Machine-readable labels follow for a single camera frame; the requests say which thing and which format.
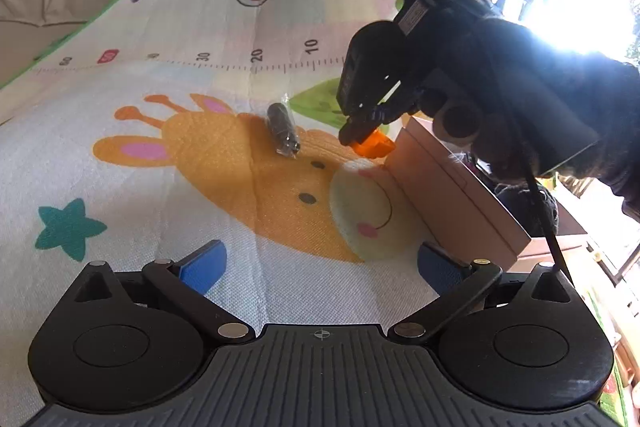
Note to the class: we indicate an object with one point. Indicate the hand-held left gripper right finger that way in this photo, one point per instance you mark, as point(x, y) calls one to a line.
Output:
point(440, 268)

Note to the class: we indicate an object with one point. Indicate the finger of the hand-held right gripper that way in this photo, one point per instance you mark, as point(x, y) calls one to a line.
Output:
point(402, 99)
point(360, 129)

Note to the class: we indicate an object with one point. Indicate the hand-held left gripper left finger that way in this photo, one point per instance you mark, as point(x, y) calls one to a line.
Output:
point(202, 265)

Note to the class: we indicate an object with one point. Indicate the orange plastic toy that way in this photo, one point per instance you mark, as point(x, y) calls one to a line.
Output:
point(375, 147)

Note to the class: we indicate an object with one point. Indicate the pink cardboard box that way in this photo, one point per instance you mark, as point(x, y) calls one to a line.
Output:
point(450, 197)

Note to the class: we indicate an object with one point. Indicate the small dark bottle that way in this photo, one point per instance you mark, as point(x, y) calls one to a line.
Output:
point(281, 127)

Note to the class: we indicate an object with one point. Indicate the black plush toy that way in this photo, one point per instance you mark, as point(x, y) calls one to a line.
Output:
point(520, 207)

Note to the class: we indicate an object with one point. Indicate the person's right hand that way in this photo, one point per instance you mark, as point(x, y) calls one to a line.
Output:
point(457, 122)

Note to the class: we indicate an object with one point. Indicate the printed cartoon play mat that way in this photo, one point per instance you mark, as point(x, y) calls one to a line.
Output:
point(150, 217)

